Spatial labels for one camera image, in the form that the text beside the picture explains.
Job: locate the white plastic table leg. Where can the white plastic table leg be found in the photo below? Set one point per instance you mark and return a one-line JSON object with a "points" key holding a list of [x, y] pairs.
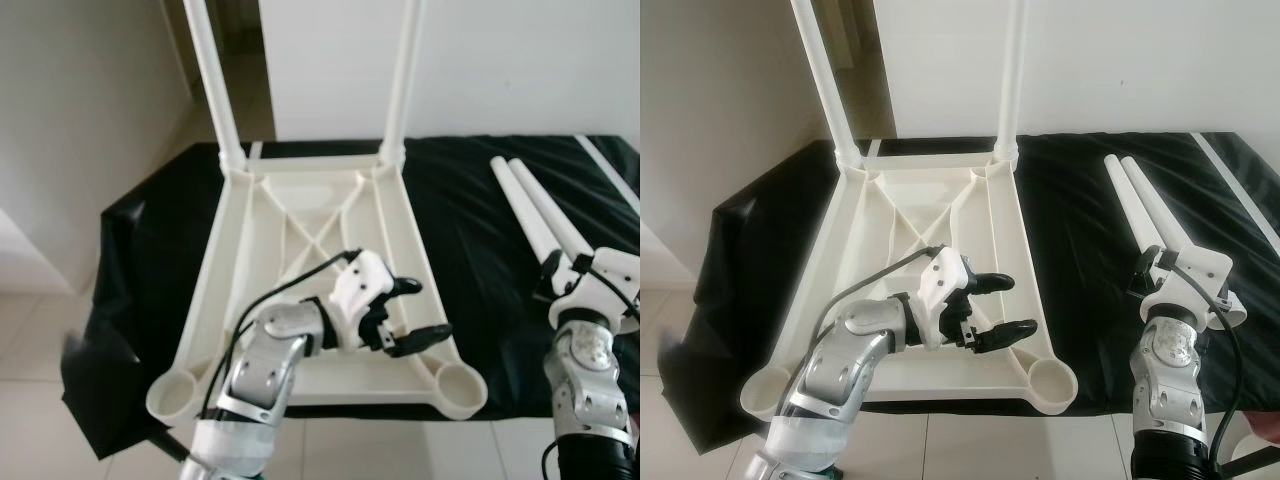
{"points": [[525, 215], [405, 80], [215, 90], [555, 215], [1135, 215], [1012, 80], [825, 90], [1160, 210]]}

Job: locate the white plastic table top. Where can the white plastic table top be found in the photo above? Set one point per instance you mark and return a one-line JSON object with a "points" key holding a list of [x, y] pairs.
{"points": [[900, 190], [300, 190]]}

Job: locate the black tablecloth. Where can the black tablecloth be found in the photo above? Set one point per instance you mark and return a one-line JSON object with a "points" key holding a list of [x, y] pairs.
{"points": [[470, 250], [1080, 250]]}

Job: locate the pink cloth piece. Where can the pink cloth piece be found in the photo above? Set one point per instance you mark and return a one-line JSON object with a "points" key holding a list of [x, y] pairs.
{"points": [[1268, 428]]}

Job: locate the black metal stand leg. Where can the black metal stand leg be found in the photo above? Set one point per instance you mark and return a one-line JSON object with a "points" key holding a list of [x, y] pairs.
{"points": [[1250, 460], [170, 445]]}

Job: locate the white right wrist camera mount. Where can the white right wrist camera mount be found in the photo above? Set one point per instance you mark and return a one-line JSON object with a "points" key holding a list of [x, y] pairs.
{"points": [[610, 275], [1195, 270]]}

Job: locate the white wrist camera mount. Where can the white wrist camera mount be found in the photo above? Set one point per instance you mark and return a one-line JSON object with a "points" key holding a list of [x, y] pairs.
{"points": [[610, 275], [360, 285], [1195, 270], [940, 285]]}

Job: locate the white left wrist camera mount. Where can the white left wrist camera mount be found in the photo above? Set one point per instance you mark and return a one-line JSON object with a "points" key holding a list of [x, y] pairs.
{"points": [[940, 285], [360, 285]]}

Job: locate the beige door frame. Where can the beige door frame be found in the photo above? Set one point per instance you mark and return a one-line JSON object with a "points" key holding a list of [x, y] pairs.
{"points": [[848, 30], [228, 25]]}

